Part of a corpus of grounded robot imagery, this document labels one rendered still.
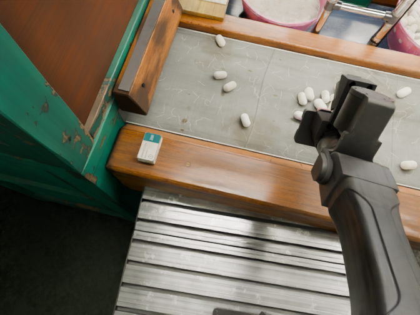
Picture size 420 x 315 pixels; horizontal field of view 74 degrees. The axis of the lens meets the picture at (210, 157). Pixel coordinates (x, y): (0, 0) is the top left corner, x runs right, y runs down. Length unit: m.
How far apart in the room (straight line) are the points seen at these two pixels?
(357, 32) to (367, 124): 0.65
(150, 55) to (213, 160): 0.25
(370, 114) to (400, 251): 0.18
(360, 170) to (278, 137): 0.32
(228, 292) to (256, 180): 0.24
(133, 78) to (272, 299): 0.53
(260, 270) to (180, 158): 0.30
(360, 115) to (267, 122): 0.31
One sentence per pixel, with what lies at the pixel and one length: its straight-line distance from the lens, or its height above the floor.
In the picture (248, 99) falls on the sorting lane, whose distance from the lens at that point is 0.70.
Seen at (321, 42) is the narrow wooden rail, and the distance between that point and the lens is 0.83.
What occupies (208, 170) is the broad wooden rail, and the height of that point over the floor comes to 0.76.
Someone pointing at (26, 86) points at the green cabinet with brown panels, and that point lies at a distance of 0.38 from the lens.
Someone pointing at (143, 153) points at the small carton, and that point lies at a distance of 0.58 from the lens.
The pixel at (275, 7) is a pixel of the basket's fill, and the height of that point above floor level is 0.74.
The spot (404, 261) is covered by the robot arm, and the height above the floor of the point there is 1.07.
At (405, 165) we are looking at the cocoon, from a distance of 0.75.
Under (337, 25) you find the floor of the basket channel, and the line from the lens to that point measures 1.03.
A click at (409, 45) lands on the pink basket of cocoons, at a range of 0.97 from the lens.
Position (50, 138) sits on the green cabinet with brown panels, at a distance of 0.44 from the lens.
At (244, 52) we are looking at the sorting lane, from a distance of 0.78.
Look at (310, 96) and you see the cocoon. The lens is 0.72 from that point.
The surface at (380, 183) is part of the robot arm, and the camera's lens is 0.38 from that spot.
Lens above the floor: 1.32
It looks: 70 degrees down
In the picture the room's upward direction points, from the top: 8 degrees clockwise
